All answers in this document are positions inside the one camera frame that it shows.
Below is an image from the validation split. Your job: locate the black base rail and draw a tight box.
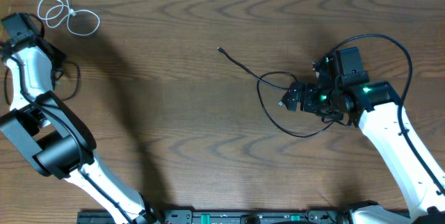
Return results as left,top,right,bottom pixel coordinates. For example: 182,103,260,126
76,207,352,224

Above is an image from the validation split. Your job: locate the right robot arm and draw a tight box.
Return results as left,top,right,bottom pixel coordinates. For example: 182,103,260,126
280,47,444,223

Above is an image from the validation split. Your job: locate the black usb cable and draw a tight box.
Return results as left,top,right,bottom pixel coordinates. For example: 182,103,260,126
217,47,337,138

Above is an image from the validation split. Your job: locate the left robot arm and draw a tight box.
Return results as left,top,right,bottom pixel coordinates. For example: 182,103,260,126
1,13,165,223

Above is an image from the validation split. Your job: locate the white usb cable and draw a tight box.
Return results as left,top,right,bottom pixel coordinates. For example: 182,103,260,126
37,0,101,37

